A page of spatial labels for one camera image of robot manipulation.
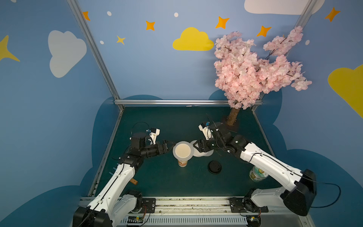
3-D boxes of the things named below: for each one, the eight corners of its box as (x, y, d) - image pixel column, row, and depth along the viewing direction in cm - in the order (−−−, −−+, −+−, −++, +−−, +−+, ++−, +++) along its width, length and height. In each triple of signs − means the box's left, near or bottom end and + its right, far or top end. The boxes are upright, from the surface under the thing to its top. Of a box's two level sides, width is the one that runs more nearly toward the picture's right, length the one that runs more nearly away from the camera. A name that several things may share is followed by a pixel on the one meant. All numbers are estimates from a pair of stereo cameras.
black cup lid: (208, 174, 88) (209, 173, 86) (207, 161, 93) (207, 160, 92) (221, 174, 88) (222, 173, 86) (219, 161, 93) (220, 160, 92)
